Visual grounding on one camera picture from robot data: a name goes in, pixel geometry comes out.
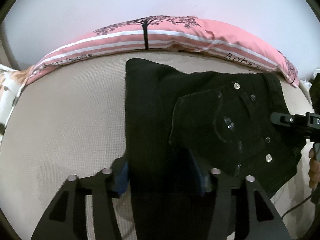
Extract black pants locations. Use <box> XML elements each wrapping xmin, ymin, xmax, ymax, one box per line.
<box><xmin>125</xmin><ymin>59</ymin><xmax>306</xmax><ymax>239</ymax></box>

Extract person right hand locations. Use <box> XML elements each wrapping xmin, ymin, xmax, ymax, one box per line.
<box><xmin>309</xmin><ymin>148</ymin><xmax>320</xmax><ymax>189</ymax></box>

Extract beige satin quilt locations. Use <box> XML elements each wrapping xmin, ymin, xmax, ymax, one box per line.
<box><xmin>269</xmin><ymin>80</ymin><xmax>316</xmax><ymax>218</ymax></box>

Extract beige textured bed sheet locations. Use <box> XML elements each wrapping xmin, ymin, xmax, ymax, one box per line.
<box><xmin>1</xmin><ymin>52</ymin><xmax>253</xmax><ymax>239</ymax></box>

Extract pink striped tree pillow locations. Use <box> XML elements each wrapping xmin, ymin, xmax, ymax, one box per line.
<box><xmin>27</xmin><ymin>15</ymin><xmax>299</xmax><ymax>87</ymax></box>

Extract white floral pillow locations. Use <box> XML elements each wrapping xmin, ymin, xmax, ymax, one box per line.
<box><xmin>0</xmin><ymin>64</ymin><xmax>33</xmax><ymax>141</ymax></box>

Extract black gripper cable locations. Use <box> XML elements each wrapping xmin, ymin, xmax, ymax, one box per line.
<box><xmin>281</xmin><ymin>194</ymin><xmax>313</xmax><ymax>218</ymax></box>

